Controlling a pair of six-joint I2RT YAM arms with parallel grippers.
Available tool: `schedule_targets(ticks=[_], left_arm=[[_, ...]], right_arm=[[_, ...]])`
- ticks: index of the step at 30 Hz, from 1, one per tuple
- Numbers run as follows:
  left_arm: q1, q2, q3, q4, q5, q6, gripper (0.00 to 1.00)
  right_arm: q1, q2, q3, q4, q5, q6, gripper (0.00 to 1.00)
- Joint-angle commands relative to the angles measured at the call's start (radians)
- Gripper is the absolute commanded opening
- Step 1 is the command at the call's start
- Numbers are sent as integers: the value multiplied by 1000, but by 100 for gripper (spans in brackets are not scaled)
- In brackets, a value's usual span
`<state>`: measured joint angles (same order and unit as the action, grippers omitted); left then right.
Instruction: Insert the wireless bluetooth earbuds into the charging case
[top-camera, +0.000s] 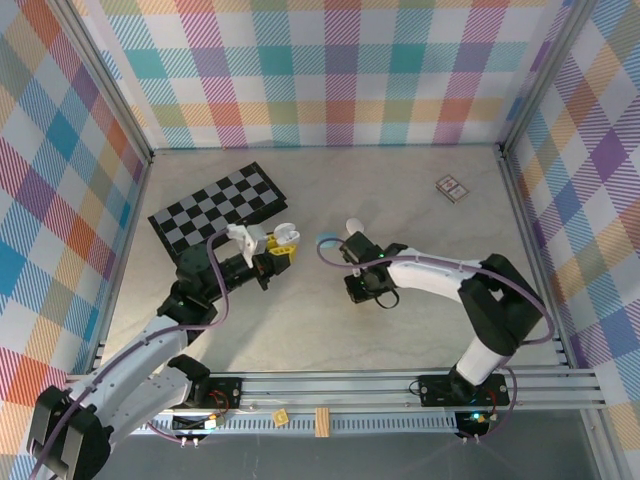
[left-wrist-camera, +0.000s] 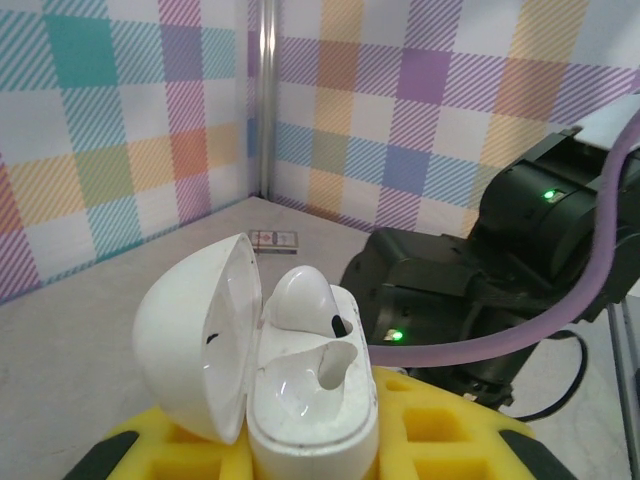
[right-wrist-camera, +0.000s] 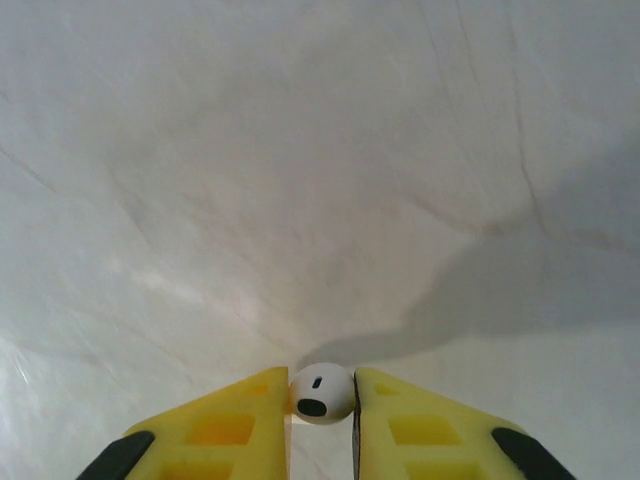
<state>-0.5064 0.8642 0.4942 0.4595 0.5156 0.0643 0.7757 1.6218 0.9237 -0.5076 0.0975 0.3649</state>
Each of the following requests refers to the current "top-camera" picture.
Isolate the white round earbud case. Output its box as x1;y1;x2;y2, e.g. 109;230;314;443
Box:
272;221;302;247

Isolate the black grey chessboard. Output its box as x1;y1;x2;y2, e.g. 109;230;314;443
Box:
147;161;290;271

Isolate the playing card box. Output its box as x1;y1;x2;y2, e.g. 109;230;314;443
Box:
433;173;471;204

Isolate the black controller box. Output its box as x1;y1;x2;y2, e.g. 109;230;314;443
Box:
455;410;490;437
172;414;225;435

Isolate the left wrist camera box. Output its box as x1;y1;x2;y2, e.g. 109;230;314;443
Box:
224;223;272;269

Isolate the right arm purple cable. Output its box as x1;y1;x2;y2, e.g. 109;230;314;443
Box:
316;238;556;444

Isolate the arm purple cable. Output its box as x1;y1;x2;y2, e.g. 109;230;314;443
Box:
316;238;556;444
29;229;232;480

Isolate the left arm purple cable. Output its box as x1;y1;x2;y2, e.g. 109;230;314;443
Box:
29;229;232;480

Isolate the aluminium side rail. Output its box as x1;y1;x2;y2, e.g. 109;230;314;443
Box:
89;154;154;374
497;144;576;371

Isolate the aluminium back rail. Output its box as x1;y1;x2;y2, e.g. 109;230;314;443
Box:
149;143;504;152

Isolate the aluminium mounting rail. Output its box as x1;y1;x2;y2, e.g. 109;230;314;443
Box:
54;367;609;415

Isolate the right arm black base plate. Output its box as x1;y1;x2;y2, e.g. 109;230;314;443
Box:
417;372;511;407

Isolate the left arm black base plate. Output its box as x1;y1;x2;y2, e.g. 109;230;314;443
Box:
151;377;244;410

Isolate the grey slotted cable duct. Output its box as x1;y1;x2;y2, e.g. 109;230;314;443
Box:
78;414;464;436

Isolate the aluminium frame post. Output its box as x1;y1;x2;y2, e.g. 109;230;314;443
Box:
47;0;155;167
499;0;601;160

